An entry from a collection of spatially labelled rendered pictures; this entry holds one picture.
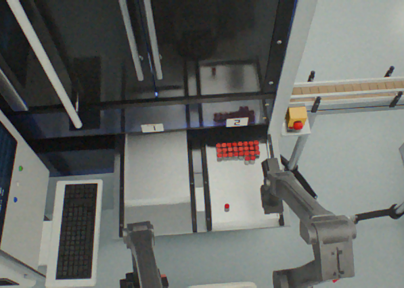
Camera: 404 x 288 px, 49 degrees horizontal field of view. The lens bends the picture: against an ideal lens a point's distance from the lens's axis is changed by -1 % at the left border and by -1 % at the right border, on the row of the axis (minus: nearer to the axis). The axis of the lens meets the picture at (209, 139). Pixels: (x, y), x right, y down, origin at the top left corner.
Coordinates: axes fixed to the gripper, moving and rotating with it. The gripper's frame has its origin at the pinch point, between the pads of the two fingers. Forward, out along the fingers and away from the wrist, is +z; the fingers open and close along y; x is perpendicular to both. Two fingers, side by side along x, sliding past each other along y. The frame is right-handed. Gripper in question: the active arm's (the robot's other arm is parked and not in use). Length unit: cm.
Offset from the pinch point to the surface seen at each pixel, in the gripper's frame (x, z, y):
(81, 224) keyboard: 73, 25, 6
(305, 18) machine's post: -10, -51, 40
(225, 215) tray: 14.9, 20.0, 4.1
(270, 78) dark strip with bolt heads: -3.3, -21.7, 39.3
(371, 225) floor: -76, 109, 17
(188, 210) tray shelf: 29.2, 20.2, 7.2
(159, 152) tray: 40, 20, 34
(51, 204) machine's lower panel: 107, 85, 37
